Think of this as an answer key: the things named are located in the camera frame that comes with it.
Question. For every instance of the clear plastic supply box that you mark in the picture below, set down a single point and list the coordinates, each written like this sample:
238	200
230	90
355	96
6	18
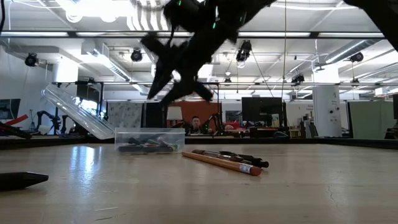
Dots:
149	133

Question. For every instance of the orange partition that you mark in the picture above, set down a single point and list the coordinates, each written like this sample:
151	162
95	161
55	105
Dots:
192	109

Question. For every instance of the green partition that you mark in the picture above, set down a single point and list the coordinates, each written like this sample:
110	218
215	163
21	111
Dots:
370	119

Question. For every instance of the silver ventilation duct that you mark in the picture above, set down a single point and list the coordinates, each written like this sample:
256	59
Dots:
348	49

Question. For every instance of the black background rig frame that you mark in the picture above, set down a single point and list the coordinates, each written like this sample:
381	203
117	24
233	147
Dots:
77	83

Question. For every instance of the black partition panel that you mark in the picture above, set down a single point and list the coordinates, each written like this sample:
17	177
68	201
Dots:
154	115

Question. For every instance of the white pillar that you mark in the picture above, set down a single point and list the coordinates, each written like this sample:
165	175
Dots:
326	105

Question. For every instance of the black background robot arm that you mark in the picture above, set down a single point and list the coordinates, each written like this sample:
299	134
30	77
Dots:
49	116
214	119

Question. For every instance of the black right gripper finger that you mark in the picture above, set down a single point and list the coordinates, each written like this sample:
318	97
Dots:
163	77
178	91

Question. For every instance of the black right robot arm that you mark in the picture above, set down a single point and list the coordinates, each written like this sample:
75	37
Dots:
248	7

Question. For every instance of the grey patterned panel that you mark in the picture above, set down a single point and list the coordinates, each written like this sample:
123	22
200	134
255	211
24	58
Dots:
124	115

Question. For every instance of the black slanted bar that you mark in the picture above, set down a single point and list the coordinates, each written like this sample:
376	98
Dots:
15	131

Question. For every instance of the dark translucent pen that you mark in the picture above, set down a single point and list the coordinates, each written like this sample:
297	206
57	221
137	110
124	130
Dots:
211	153

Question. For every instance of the black ceiling spotlight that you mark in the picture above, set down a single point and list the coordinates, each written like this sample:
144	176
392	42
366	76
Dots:
244	53
357	57
298	79
31	60
136	56

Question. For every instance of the person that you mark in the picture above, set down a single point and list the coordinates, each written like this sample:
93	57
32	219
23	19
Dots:
196	124

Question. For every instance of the orange pencil with eraser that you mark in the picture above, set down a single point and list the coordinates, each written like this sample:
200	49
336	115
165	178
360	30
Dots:
224	164

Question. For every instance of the red slanted bar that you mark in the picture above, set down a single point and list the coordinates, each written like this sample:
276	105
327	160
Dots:
18	119

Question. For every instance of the white table lamp shade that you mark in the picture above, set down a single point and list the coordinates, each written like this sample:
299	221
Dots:
174	113

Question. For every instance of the black monitor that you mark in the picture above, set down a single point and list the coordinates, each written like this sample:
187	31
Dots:
261	110

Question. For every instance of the dark wall screen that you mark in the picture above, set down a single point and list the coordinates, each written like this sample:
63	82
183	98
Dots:
9	109

